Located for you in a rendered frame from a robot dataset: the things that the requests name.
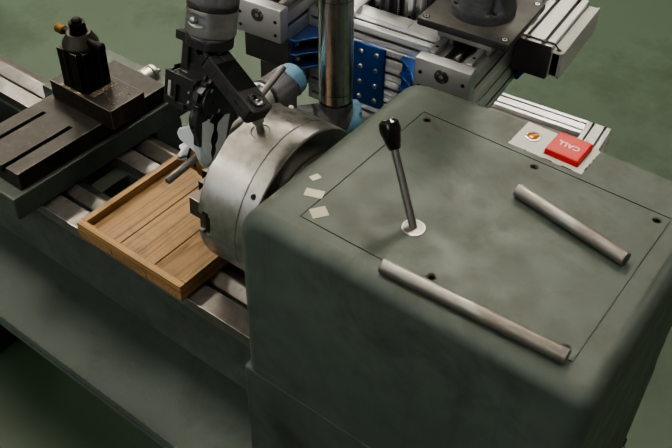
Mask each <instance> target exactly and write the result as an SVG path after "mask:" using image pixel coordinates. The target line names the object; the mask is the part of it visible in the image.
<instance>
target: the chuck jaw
mask: <svg viewBox="0 0 672 448"><path fill-rule="evenodd" d="M209 168H210V167H207V168H204V169H202V179H201V180H199V181H198V184H199V190H198V191H197V192H195V193H194V194H192V195H191V196H189V204H190V213H191V214H193V215H194V216H196V217H198V218H200V224H201V227H203V228H204V229H206V232H207V233H210V218H208V214H207V213H205V212H204V213H203V214H201V213H200V212H198V207H199V200H200V195H201V191H202V187H203V184H204V181H205V178H206V175H207V173H208V170H209Z"/></svg>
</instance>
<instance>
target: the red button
mask: <svg viewBox="0 0 672 448"><path fill-rule="evenodd" d="M592 147H593V145H592V144H590V143H588V142H585V141H583V140H580V139H578V138H576V137H573V136H571V135H568V134H566V133H563V132H560V133H559V134H558V135H557V136H556V137H555V138H554V139H553V140H552V141H551V142H550V143H549V144H548V145H547V147H546V148H545V150H544V154H546V155H549V156H551V157H553V158H556V159H558V160H560V161H563V162H565V163H568V164H570V165H572V166H575V167H578V166H579V165H580V164H581V162H582V161H583V160H584V159H585V158H586V157H587V156H588V154H589V153H590V152H591V151H592Z"/></svg>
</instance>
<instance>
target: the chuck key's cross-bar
mask: <svg viewBox="0 0 672 448"><path fill-rule="evenodd" d="M285 70H286V67H285V66H284V65H280V67H279V68H278V69H277V70H276V72H275V73H274V74H273V75H272V77H271V78H270V79H269V80H268V82H267V83H266V84H265V85H264V87H263V88H262V89H261V90H260V91H261V92H262V93H263V95H264V96H266V94H267V93H268V92H269V90H270V89H271V88H272V87H273V85H274V84H275V83H276V82H277V80H278V79H279V78H280V77H281V75H282V74H283V73H284V72H285ZM243 123H244V121H243V120H242V118H241V117H239V118H238V119H237V120H236V121H235V122H233V123H232V126H231V129H230V132H229V134H228V136H229V135H230V134H232V133H233V132H234V131H235V130H236V129H238V128H239V127H240V126H241V125H242V124H243ZM228 136H227V137H228ZM227 137H226V138H227ZM196 162H198V159H197V156H196V154H194V155H193V156H191V157H190V158H189V159H188V160H186V161H185V162H184V163H183V164H181V165H180V166H179V167H178V168H177V169H175V170H174V171H173V172H172V173H170V174H169V175H168V176H167V177H165V182H166V183H168V184H171V183H172V182H173V181H175V180H176V179H177V178H178V177H179V176H181V175H182V174H183V173H184V172H185V171H187V170H188V169H189V168H190V167H192V166H193V165H194V164H195V163H196Z"/></svg>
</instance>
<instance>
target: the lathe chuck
mask: <svg viewBox="0 0 672 448"><path fill-rule="evenodd" d="M271 105H272V108H271V110H270V111H269V112H268V114H267V115H266V116H265V118H264V123H263V125H265V126H267V127H269V129H270V132H269V134H268V135H267V136H265V137H263V138H254V137H253V136H252V135H251V131H252V129H253V128H254V127H255V125H253V124H252V122H251V123H245V122H244V123H243V124H242V125H241V126H240V127H239V128H238V129H236V130H235V131H234V132H233V133H232V134H230V135H229V136H228V138H227V139H226V140H225V142H224V144H223V146H222V148H221V150H220V151H219V153H218V155H217V157H216V159H215V160H214V161H213V163H212V164H211V166H210V168H209V170H208V173H207V175H206V178H205V181H204V184H203V187H202V191H201V195H200V200H199V207H198V212H200V213H201V214H203V213H204V212H205V213H207V214H208V218H210V233H207V232H206V229H204V228H203V227H201V226H200V227H199V231H200V235H201V238H202V240H203V242H204V244H205V245H206V247H207V248H208V249H209V250H210V251H211V252H213V253H215V254H216V255H218V256H220V257H221V258H223V259H225V260H226V261H228V262H230V263H232V264H233V265H235V266H237V267H238V268H240V269H242V270H243V271H245V270H244V269H243V268H242V267H241V265H240V263H239V261H238V258H237V254H236V246H235V235H236V226H237V221H238V216H239V212H240V209H241V206H242V203H243V200H244V197H245V195H246V192H247V190H248V188H249V186H250V184H251V182H252V180H253V178H254V176H255V174H256V173H257V171H258V169H259V168H260V166H261V165H262V163H263V162H264V160H265V159H266V157H267V156H268V155H269V153H270V152H271V151H272V150H273V149H274V148H275V146H276V145H277V144H278V143H279V142H280V141H281V140H282V139H283V138H284V137H286V136H287V135H288V134H289V133H291V132H292V131H293V130H295V129H296V128H298V127H300V126H301V125H303V124H306V123H308V122H312V121H318V120H321V121H325V120H323V119H320V118H318V117H316V116H314V115H312V114H310V113H308V112H305V111H303V110H301V109H299V108H297V107H295V106H293V105H289V107H285V106H283V104H281V103H274V104H271Z"/></svg>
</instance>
